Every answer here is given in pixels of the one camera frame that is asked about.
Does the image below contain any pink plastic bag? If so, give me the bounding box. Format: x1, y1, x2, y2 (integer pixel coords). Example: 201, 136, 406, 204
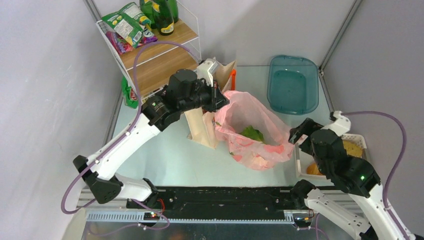
214, 90, 295, 171

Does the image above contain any beige floral tote bag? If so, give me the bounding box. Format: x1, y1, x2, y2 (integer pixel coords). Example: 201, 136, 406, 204
184, 60, 237, 149

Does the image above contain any round toasted bread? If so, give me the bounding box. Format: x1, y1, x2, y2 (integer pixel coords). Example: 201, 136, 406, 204
342, 140, 363, 158

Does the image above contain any green lettuce head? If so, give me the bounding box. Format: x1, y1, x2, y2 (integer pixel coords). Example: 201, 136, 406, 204
239, 125, 265, 143

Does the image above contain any croissant bread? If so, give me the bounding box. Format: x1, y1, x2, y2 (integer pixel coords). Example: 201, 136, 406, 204
306, 163, 323, 176

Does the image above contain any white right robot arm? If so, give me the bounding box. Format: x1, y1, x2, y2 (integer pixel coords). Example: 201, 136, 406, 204
288, 116, 423, 240

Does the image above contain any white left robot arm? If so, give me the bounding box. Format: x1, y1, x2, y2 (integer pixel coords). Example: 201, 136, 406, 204
73, 67, 229, 204

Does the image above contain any white plastic basket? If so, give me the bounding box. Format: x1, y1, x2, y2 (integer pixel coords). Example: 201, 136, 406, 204
294, 129, 367, 182

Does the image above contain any teal plastic tray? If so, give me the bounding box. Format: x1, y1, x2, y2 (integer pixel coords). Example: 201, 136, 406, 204
267, 55, 319, 115

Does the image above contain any green white snack bag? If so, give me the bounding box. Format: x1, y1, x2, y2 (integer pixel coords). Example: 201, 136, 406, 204
120, 76, 139, 109

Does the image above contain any green glass bottle front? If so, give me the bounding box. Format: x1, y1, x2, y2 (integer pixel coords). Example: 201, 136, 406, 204
152, 0, 174, 36

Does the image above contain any green glass bottle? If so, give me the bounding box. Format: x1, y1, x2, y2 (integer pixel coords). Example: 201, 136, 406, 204
139, 0, 157, 29
152, 0, 174, 36
167, 0, 179, 23

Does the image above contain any green glass bottle back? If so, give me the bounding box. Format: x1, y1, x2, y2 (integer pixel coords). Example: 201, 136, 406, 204
167, 0, 179, 23

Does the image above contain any purple candy bag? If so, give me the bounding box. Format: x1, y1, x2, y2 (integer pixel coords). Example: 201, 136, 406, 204
105, 31, 158, 55

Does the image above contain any green chips bag top shelf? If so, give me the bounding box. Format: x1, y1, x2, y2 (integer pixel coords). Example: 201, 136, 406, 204
101, 2, 154, 48

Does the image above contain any green glass bottle middle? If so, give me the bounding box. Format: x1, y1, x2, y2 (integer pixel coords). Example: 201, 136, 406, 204
139, 0, 157, 29

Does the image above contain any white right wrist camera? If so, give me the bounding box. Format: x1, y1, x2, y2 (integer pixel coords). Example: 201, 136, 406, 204
328, 110, 351, 137

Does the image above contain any white wire wooden shelf rack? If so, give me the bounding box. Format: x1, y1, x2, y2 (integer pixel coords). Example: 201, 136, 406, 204
96, 1, 202, 97

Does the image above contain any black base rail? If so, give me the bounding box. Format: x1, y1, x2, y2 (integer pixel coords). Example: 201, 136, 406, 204
146, 186, 317, 222

